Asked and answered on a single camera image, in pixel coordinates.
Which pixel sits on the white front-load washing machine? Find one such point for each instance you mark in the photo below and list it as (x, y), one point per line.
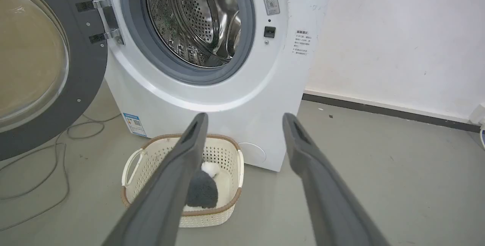
(235, 86)

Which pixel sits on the black baseboard strip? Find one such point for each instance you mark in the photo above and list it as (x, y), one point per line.
(379, 109)

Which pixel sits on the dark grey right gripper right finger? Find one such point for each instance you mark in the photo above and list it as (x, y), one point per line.
(326, 189)

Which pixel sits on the grey and white cloth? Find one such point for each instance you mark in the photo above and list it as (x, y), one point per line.
(202, 189)

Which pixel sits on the white wall socket box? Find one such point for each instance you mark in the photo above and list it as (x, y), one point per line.
(478, 115)

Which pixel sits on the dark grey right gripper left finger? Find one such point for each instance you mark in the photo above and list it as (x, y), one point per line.
(166, 189)

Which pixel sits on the grey round washer door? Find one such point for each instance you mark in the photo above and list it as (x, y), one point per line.
(45, 60)

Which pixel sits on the cream perforated laundry basket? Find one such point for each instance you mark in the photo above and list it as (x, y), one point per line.
(223, 185)

